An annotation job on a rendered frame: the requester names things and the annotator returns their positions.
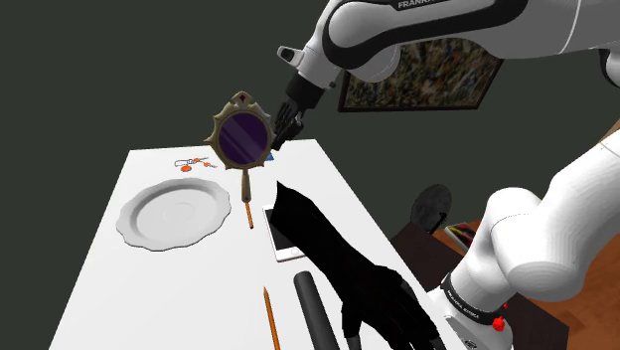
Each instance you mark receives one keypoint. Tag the small blue object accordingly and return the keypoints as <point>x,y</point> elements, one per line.
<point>270,157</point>

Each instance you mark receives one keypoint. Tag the white table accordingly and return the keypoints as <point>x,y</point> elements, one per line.
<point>169,291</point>

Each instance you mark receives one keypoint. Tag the colourful flat book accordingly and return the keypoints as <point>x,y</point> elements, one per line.
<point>461,235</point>

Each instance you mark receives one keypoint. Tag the white smartphone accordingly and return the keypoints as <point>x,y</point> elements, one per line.
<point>281,244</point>

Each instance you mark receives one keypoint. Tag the short orange pencil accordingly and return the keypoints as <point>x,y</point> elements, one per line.
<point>249,216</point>

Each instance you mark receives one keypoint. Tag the white scalloped plate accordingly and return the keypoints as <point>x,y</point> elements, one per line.
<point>174,214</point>

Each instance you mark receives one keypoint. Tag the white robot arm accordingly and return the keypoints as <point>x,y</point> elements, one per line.
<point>533,242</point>

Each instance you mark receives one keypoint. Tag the gold hand mirror purple glass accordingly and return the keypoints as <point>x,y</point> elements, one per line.
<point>243,138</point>

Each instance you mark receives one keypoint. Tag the dark framed wall picture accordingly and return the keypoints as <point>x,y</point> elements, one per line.
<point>436,77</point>

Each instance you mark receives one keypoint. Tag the dark grey round disc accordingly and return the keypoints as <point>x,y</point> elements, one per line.
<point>431,206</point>

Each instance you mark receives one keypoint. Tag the long orange pencil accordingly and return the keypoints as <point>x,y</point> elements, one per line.
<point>271,317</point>

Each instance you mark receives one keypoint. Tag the dark grey cylinder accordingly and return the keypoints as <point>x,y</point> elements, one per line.
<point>312,310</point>

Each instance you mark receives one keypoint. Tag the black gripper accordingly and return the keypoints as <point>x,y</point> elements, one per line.
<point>304,93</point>

